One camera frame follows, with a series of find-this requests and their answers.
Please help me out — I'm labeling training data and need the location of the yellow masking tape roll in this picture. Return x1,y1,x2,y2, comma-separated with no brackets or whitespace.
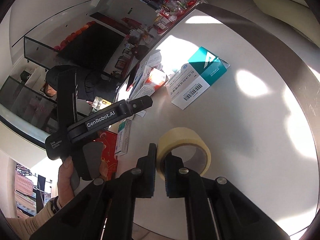
156,127,211,180

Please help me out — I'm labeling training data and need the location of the person in black jacket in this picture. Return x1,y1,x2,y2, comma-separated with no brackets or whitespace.
44,64,119,102

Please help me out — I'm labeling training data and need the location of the red cardboard storage box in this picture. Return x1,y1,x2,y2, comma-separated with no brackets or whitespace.
97,130,118,180

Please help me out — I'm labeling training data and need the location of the glass display cabinet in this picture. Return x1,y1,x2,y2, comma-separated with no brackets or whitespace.
0,36,63,136

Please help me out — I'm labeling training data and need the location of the glass jar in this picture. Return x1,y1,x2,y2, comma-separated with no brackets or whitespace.
92,96,112,112

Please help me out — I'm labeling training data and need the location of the white red barcode box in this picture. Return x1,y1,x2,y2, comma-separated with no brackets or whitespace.
129,66,167,100

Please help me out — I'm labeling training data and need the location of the red tray of items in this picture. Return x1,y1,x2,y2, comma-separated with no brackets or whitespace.
153,0,203,35

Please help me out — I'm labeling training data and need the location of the operator left hand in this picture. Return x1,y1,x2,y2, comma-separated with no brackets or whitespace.
57,156,74,207

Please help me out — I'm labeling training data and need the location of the teal white medicine box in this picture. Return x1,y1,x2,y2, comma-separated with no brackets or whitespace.
165,47,230,110

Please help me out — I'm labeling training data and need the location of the green white medicine box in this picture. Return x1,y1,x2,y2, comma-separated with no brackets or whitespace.
115,119,132,156

